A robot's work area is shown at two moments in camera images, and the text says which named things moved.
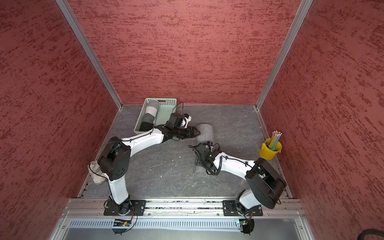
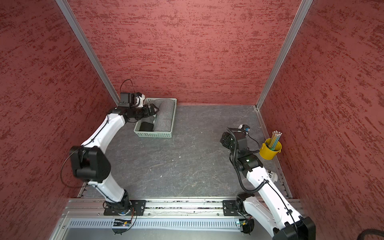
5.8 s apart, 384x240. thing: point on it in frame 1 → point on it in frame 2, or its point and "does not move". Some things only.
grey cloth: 206,132 → 164,119
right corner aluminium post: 304,6 does not move
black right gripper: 198,162 → 225,139
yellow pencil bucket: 267,154 does not move
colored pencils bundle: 276,135 does not move
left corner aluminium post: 73,22 does not move
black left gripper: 190,133 → 147,113
